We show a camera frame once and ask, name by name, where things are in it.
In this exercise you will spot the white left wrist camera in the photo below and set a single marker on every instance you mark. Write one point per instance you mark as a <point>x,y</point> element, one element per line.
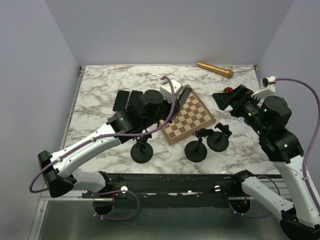
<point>168,89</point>

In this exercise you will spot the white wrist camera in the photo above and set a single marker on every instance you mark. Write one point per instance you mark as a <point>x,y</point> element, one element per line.
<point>268,88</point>
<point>168,89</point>

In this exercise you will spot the aluminium rail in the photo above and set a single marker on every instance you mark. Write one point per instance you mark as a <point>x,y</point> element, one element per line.
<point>175,193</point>

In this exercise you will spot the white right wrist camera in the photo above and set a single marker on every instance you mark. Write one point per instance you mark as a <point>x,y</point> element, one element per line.
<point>268,88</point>

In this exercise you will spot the gold microphone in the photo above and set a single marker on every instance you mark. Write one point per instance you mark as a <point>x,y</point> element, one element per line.
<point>218,70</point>

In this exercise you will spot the black mounting base plate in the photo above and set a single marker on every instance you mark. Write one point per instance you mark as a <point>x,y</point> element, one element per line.
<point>170,186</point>

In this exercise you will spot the red black knob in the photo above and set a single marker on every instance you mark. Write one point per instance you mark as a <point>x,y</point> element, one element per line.
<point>227,89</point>

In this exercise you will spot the wooden chessboard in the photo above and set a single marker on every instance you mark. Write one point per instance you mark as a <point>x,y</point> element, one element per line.
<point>193,116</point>

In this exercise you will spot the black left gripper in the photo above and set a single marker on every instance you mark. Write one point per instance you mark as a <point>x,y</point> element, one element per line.
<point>169,105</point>

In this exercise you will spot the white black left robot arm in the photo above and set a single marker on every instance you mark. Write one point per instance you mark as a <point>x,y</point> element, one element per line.
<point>61,172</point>

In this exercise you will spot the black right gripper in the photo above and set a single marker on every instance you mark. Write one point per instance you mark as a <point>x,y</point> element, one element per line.
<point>243,95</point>

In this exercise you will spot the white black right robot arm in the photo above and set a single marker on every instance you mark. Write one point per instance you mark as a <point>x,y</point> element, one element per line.
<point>299,218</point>

